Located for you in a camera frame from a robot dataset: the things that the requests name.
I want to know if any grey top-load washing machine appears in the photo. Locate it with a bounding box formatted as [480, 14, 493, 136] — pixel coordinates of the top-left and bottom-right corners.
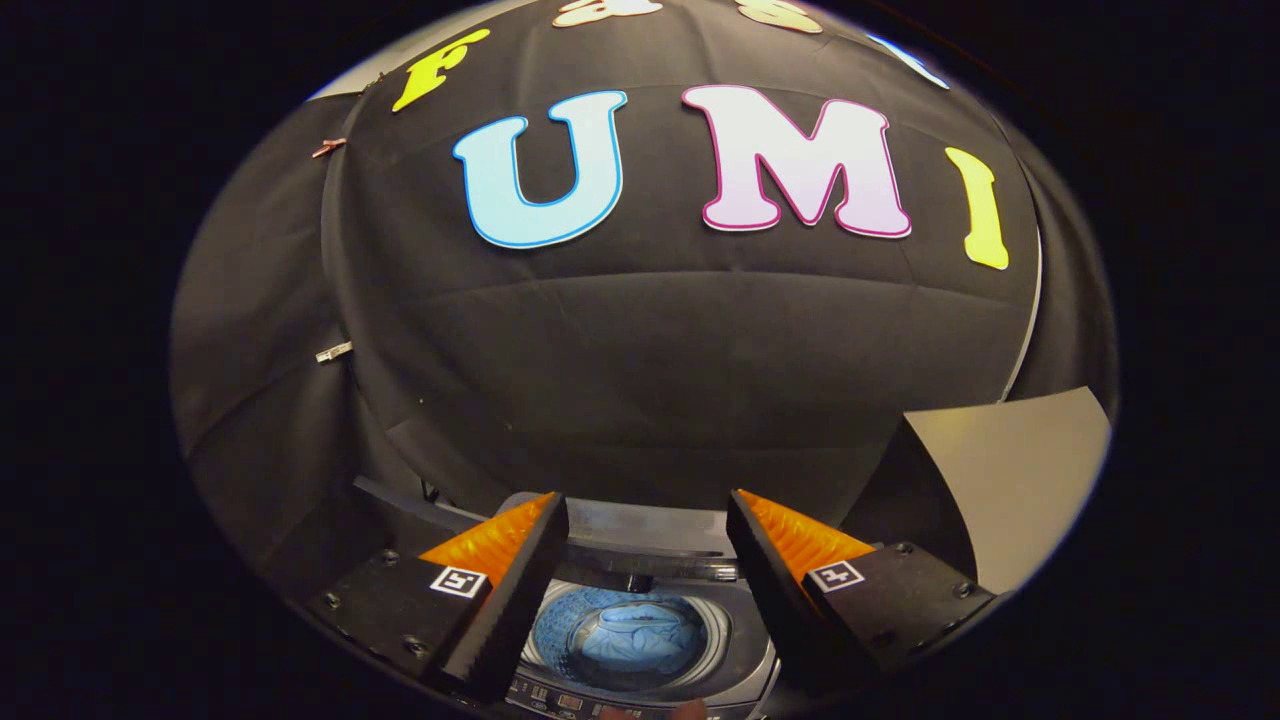
[350, 476, 783, 717]

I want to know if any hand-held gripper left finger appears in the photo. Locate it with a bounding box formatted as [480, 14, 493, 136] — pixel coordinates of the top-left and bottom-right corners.
[304, 491, 570, 703]

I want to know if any beige cabinet with dark top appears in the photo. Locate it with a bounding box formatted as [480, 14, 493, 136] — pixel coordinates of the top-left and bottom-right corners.
[840, 387, 1113, 598]

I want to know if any light blue shirt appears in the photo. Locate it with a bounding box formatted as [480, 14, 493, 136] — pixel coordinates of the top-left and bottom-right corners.
[575, 602, 703, 683]

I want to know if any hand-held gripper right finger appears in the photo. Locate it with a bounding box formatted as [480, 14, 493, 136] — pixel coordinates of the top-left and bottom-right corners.
[726, 489, 997, 693]

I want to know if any black backdrop cloth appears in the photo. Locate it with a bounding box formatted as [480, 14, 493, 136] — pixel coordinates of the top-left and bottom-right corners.
[170, 0, 1119, 601]

